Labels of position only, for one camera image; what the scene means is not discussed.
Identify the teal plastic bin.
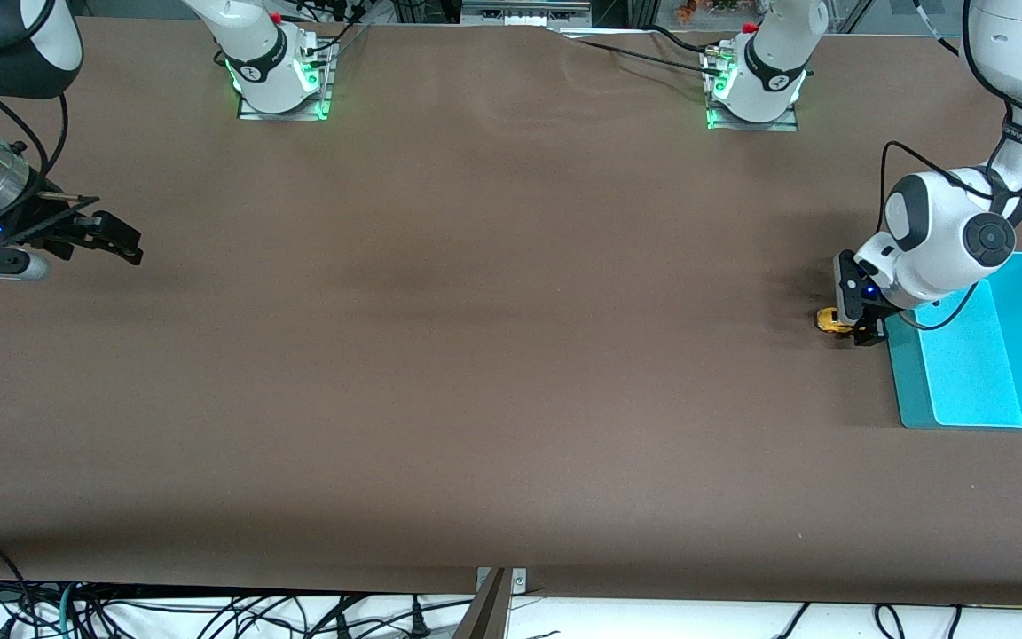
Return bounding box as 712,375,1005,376
885,251,1022,431

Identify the grey wedge-shaped bar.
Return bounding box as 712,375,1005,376
453,568,513,639

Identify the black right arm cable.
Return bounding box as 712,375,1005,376
0,53,104,267

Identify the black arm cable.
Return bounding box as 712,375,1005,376
876,140,1009,332
0,53,104,267

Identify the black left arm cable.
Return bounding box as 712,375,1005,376
876,140,1009,332

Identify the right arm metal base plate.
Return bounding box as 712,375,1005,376
238,40,336,122

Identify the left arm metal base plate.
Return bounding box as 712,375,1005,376
706,49,801,132

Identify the black right base cable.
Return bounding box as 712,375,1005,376
285,0,370,59

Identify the black base cable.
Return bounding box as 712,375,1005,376
285,0,370,59
562,25,729,79

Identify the black left base cable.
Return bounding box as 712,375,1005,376
562,25,729,79

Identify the small metal table bracket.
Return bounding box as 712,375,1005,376
476,568,528,594

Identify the grey metal background rail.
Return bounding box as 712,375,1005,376
462,0,594,28

